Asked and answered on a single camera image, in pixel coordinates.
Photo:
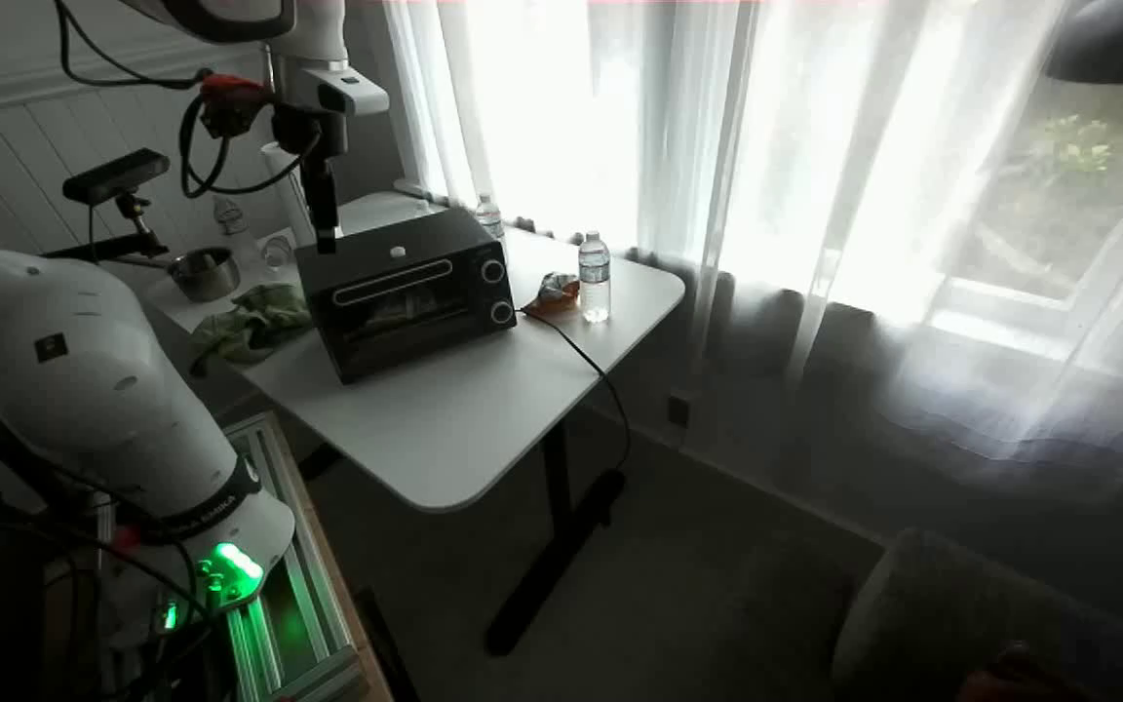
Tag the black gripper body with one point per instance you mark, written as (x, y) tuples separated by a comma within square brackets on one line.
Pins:
[(296, 135)]

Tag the black toaster oven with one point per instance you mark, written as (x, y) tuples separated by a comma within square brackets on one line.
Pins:
[(405, 306)]

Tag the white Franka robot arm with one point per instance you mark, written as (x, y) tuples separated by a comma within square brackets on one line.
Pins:
[(67, 363)]

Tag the small white cup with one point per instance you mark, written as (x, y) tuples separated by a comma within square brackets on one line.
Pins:
[(278, 248)]

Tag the metal bowl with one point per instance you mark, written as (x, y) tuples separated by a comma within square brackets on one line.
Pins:
[(204, 272)]

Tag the green cloth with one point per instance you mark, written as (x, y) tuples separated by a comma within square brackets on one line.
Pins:
[(249, 323)]

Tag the small clear bottle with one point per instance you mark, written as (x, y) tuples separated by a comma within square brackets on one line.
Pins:
[(487, 220)]

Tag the small orange object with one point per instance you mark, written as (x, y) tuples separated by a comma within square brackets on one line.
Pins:
[(553, 296)]

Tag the clear plastic water bottle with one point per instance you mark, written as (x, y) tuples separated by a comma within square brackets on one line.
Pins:
[(594, 278)]

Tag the wooden robot cart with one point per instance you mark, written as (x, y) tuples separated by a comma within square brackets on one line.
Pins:
[(309, 609)]

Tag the black table leg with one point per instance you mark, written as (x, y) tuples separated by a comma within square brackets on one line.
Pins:
[(553, 548)]

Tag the white sheer curtain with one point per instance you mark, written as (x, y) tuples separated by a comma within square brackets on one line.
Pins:
[(741, 171)]

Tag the grey armchair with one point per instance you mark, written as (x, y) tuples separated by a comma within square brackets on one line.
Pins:
[(965, 627)]

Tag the dark lamp shade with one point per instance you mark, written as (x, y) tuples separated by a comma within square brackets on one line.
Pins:
[(1121, 45)]

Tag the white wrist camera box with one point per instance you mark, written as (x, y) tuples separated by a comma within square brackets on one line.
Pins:
[(353, 93)]

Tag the black camera on stand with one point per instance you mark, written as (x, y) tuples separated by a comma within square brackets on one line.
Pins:
[(118, 178)]

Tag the wall power outlet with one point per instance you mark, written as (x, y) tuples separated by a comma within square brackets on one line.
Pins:
[(681, 412)]

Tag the white window frame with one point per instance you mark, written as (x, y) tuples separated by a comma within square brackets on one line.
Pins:
[(1080, 278)]

